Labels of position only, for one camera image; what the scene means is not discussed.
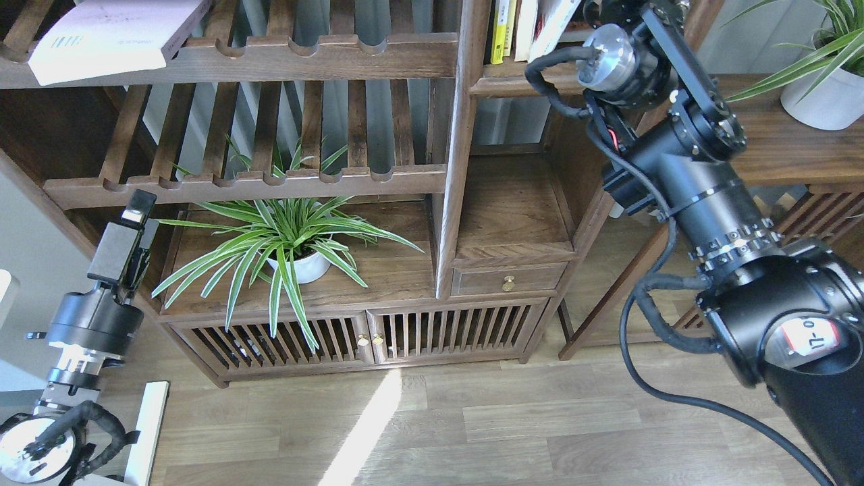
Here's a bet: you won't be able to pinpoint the right spider plant white pot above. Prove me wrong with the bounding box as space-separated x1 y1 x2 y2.
726 0 864 132

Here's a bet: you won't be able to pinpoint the red planet cover book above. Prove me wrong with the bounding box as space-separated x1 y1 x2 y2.
513 0 538 62

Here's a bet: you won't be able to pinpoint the slatted cabinet door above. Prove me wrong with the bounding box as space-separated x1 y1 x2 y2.
169 312 375 385
367 298 547 366

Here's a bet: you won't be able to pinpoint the right slatted cabinet door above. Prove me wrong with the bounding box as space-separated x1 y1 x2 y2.
367 298 547 366

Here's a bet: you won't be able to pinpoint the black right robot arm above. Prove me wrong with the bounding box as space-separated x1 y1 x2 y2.
525 1 863 485

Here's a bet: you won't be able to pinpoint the grey white cabinet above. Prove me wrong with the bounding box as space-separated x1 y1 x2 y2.
1 152 95 406

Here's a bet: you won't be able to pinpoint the left slatted cabinet door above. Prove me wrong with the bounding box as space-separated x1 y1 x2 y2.
169 312 375 385

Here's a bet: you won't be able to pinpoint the pale pink white book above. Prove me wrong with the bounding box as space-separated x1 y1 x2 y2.
28 1 212 86

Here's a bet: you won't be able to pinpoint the cream thin upright book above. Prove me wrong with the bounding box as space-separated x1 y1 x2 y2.
502 0 518 58

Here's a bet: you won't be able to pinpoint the white board on floor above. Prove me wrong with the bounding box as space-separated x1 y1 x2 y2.
124 381 169 485

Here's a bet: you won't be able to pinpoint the dark wooden bookshelf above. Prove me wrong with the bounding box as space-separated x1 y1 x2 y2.
2 1 611 379

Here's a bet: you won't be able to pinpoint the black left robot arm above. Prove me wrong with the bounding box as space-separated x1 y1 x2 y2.
2 190 159 485

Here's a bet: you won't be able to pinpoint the yellow upright book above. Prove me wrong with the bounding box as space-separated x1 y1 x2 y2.
488 0 510 65

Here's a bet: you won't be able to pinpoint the spider plant white pot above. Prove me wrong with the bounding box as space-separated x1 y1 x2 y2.
726 0 864 132
152 196 414 351

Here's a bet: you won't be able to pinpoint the dark wooden side table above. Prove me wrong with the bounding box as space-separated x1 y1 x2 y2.
558 93 863 360

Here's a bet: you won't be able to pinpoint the white book red stamp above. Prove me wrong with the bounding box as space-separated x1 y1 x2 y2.
527 1 581 62

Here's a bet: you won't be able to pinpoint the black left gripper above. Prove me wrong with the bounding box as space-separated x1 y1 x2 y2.
88 190 157 298

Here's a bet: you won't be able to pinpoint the small wooden drawer brass knob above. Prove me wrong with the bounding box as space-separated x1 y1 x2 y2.
452 263 566 296

